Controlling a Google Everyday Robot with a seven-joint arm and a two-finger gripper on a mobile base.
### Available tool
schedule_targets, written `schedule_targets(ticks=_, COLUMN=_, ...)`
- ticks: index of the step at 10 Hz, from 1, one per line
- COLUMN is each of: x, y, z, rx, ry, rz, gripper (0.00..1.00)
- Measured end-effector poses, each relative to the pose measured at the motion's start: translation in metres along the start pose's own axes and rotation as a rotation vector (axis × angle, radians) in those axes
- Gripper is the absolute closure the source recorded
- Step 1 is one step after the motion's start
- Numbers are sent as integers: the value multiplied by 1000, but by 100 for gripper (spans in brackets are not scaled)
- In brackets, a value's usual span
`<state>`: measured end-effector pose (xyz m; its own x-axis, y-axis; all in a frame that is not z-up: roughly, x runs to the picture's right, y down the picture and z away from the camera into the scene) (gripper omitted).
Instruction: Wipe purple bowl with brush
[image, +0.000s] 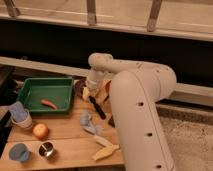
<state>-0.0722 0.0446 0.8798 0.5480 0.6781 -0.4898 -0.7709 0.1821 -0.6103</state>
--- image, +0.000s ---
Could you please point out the yellow brush with black handle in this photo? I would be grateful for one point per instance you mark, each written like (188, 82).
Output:
(87, 97)

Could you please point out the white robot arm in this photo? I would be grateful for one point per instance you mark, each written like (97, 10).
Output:
(134, 91)

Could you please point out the blue crumpled cloth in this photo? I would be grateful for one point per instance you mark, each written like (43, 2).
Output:
(87, 124)

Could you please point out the cream white vegetable piece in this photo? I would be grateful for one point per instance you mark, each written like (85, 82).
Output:
(102, 141)

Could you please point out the orange carrot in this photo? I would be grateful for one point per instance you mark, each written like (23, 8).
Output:
(48, 103)

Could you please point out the yellow banana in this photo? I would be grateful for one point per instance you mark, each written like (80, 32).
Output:
(105, 152)

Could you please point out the green plastic tray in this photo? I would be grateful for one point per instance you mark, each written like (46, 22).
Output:
(57, 90)

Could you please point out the red yellow apple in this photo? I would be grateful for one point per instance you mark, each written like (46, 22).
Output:
(40, 131)

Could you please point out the small metal cup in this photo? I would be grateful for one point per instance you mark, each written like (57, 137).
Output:
(46, 150)

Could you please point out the white cup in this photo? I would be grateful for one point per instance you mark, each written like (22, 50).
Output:
(26, 124)

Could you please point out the blue cloth in cup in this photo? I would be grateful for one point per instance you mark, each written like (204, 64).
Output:
(18, 111)

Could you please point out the blue plastic cup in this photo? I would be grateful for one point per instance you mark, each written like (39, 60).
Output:
(19, 152)

